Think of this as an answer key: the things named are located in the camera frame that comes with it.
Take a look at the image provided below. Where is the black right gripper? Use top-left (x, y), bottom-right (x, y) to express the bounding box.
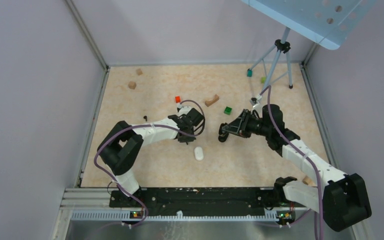
top-left (223, 109), bottom-right (271, 138)

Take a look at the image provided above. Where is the black earbud charging case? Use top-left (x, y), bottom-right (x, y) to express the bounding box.
top-left (217, 135), bottom-right (229, 143)

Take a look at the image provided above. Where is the white earbud charging case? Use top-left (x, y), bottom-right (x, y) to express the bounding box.
top-left (193, 146), bottom-right (205, 161)

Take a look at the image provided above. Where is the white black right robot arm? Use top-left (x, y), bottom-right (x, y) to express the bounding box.
top-left (218, 104), bottom-right (372, 232)

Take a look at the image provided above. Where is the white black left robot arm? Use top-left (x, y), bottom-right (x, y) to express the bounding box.
top-left (96, 105), bottom-right (205, 207)

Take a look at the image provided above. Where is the green block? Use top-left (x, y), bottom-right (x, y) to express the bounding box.
top-left (224, 106), bottom-right (233, 115)

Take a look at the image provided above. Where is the orange cube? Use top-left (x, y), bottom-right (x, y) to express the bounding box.
top-left (175, 96), bottom-right (182, 103)

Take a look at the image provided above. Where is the brown wooden arch block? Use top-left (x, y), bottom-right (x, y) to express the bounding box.
top-left (204, 94), bottom-right (220, 107)

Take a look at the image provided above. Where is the teal cube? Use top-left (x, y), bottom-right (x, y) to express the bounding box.
top-left (246, 69), bottom-right (253, 77)

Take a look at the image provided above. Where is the small tan wooden cube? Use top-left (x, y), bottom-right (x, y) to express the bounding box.
top-left (136, 68), bottom-right (143, 76)

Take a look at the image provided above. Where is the tan block near base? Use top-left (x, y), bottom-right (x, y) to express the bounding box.
top-left (302, 176), bottom-right (316, 187)

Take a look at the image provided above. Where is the grey tripod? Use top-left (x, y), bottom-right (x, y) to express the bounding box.
top-left (247, 27), bottom-right (293, 110)

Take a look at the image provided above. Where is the light blue perforated panel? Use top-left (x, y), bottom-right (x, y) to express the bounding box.
top-left (243, 0), bottom-right (376, 50)

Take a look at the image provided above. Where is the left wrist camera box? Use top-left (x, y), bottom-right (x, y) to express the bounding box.
top-left (176, 103), bottom-right (192, 116)

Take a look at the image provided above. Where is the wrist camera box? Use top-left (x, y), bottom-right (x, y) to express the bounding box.
top-left (176, 103), bottom-right (192, 116)
top-left (250, 95), bottom-right (262, 108)

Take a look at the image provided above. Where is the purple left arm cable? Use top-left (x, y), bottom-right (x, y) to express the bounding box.
top-left (93, 99), bottom-right (207, 229)

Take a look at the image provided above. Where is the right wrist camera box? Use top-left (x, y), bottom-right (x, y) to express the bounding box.
top-left (250, 95), bottom-right (262, 108)

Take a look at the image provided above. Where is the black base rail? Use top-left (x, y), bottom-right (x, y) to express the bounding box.
top-left (109, 186), bottom-right (307, 218)

